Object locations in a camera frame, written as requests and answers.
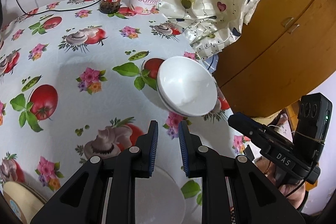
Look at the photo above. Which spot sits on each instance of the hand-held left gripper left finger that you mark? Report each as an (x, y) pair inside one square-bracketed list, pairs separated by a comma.
[(153, 150)]

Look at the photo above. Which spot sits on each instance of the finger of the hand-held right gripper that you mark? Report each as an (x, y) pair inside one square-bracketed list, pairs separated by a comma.
[(252, 121), (244, 129)]

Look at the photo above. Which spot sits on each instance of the white ceramic dish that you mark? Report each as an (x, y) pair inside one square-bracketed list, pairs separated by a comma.
[(157, 197)]

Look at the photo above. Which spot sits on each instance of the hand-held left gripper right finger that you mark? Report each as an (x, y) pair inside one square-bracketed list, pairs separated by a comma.
[(183, 153)]

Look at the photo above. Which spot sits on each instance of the person's right hand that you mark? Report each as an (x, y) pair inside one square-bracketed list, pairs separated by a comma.
[(291, 193)]

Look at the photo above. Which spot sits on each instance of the wooden cabinet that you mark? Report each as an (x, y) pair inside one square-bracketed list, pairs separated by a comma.
[(275, 56)]

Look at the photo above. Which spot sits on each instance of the vegetable printed tablecloth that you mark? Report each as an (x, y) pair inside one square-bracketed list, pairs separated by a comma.
[(78, 56)]

